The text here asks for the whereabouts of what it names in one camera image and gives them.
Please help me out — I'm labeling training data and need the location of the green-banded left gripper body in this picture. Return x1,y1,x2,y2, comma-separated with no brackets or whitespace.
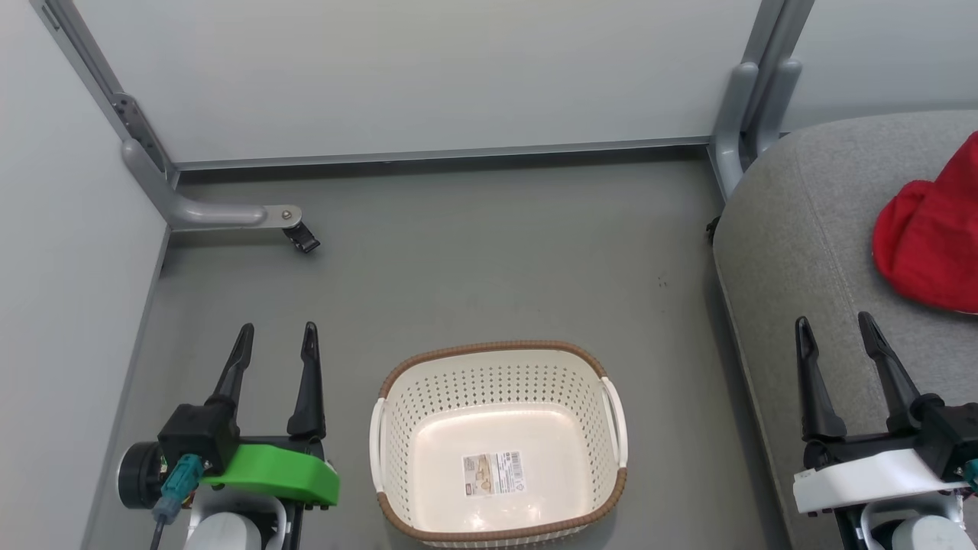
200,436,341,507

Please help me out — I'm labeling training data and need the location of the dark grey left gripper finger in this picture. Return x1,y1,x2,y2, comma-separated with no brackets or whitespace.
205,323,255,410
287,322,327,440

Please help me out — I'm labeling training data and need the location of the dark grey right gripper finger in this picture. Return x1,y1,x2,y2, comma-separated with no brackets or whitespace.
857,311,923,435
795,316,847,443

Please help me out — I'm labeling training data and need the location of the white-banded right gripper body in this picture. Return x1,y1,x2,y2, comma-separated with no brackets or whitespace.
792,432,966,515

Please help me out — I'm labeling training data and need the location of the red t-shirt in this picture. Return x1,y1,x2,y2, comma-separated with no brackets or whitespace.
873,131,978,314

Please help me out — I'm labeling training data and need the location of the cream perforated laundry basket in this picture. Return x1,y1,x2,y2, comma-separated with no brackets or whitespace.
369,341,629,548

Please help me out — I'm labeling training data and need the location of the paper label sticker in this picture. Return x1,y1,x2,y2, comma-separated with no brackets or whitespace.
461,451,526,497

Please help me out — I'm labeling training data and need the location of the black left cable, teal plug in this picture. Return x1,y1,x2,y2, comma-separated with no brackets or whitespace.
150,454,204,550

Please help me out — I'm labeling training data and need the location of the black frame foot clip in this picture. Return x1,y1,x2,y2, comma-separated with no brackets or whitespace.
281,222,322,254

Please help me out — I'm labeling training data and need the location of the grey metal frame leg bracket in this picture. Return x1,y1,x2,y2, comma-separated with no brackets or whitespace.
31,0,303,232

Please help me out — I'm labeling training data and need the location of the grey metal frame double post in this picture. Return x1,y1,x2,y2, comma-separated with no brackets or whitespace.
711,0,814,201

